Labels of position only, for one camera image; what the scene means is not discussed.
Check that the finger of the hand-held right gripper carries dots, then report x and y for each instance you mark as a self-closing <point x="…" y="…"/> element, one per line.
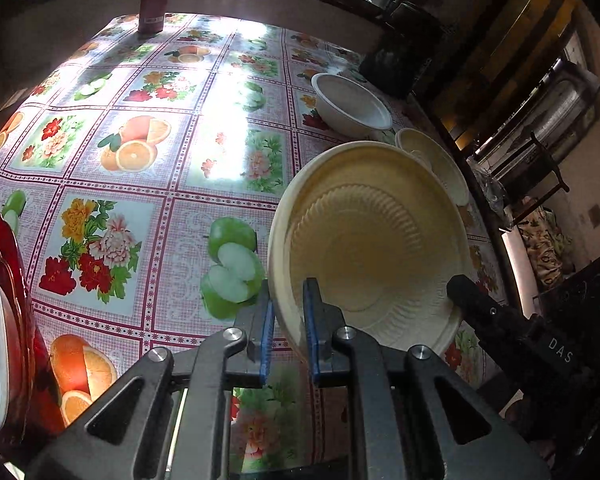
<point x="480" y="305"/>

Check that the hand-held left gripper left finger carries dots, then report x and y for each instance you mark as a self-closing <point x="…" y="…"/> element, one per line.
<point x="266" y="340"/>

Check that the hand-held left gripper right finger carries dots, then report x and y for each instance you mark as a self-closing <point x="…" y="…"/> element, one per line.
<point x="310" y="330"/>

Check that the ribbed cream plastic bowl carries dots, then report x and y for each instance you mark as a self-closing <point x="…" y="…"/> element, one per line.
<point x="370" y="240"/>

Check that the plain cream plastic bowl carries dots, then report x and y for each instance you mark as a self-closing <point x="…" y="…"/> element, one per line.
<point x="430" y="160"/>

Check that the floral cushion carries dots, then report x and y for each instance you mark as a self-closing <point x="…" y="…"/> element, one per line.
<point x="545" y="250"/>

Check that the dark wooden chair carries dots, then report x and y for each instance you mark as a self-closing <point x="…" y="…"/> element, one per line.
<point x="545" y="170"/>

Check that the fruit and flower print tablecloth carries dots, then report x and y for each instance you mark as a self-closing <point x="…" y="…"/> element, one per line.
<point x="155" y="210"/>

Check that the black kettle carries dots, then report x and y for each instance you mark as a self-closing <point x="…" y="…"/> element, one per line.
<point x="395" y="55"/>

